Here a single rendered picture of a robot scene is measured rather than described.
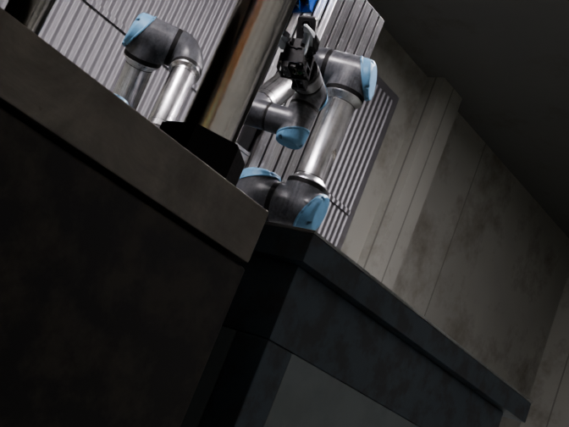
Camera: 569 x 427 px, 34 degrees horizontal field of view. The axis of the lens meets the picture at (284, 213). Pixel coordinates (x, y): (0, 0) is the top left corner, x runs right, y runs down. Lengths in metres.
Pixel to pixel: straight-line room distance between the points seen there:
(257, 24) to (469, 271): 6.92
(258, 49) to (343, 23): 2.06
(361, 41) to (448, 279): 4.66
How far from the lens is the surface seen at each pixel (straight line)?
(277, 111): 2.34
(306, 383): 1.11
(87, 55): 4.80
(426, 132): 6.84
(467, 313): 7.95
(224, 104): 0.97
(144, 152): 0.84
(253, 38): 1.00
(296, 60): 2.19
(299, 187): 2.51
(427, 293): 7.38
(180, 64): 2.75
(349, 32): 3.08
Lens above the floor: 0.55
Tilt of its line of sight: 14 degrees up
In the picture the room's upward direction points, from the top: 22 degrees clockwise
